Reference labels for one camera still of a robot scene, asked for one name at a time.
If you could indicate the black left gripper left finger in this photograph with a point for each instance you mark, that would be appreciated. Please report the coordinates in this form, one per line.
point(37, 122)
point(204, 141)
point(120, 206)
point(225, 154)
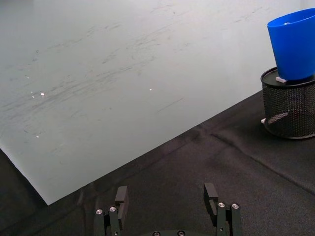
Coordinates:
point(113, 218)

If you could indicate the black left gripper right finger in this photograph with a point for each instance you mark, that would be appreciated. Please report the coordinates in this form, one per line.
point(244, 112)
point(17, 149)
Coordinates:
point(222, 216)

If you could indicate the small white plastic piece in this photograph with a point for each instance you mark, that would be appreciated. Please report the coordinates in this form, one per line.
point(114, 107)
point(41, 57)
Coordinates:
point(281, 79)

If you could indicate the blue plastic cup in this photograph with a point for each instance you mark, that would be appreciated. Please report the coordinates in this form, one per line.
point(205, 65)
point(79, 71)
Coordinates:
point(292, 46)

